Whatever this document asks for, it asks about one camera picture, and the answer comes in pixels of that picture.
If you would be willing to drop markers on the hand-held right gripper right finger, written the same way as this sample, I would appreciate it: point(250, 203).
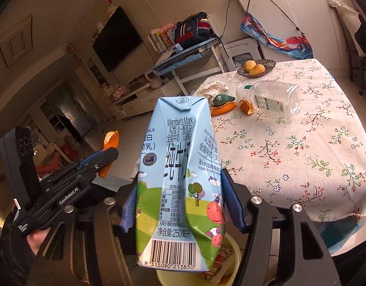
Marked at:
point(233, 202)

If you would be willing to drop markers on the person's left hand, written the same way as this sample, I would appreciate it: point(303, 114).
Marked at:
point(38, 241)

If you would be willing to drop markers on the green avocado toy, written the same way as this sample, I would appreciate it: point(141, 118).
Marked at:
point(223, 99)

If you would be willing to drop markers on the person's right leg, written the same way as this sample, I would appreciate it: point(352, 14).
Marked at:
point(350, 268)

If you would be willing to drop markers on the dark patterned fruit plate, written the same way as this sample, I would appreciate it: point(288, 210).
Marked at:
point(269, 64)

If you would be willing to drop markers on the floral tablecloth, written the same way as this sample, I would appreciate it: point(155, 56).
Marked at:
point(290, 149)

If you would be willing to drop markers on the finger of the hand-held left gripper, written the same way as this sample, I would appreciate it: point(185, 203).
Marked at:
point(102, 168)
point(105, 155)

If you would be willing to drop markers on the black wall television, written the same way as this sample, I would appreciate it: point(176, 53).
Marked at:
point(117, 40)

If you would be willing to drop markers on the white paper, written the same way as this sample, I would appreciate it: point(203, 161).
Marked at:
point(215, 88)

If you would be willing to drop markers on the person's left forearm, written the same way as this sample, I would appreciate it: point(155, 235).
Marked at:
point(13, 253)

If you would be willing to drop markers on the black red backpack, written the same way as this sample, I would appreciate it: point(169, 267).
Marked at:
point(195, 29)

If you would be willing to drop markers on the orange snack packet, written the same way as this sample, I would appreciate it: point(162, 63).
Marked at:
point(223, 259)

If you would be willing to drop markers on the long orange peel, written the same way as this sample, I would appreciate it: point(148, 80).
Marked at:
point(223, 109)

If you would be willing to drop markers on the row of books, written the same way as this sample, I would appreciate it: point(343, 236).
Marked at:
point(159, 40)

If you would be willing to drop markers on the pink kettlebell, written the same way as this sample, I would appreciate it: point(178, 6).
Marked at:
point(154, 82)

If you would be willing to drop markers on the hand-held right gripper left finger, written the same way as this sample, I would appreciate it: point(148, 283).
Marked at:
point(130, 208)

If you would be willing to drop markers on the white floor appliance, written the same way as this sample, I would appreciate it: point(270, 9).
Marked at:
point(242, 49)

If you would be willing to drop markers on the black folding chair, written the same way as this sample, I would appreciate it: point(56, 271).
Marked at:
point(365, 44)

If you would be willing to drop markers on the pale blue milk carton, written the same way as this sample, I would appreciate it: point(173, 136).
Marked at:
point(177, 166)

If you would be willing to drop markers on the pink plush toy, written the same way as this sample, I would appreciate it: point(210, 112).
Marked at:
point(168, 28)

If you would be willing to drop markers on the yellow plastic bin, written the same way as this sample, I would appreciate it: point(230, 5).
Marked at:
point(233, 244)

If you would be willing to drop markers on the pink floral box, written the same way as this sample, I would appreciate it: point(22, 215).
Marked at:
point(119, 93)

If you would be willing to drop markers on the blue study desk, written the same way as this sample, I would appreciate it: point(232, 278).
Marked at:
point(183, 56)

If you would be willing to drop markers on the clear plastic bottle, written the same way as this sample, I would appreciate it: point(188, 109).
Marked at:
point(272, 99)

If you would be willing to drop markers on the checkered under cloth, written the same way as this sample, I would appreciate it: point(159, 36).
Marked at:
point(335, 229)

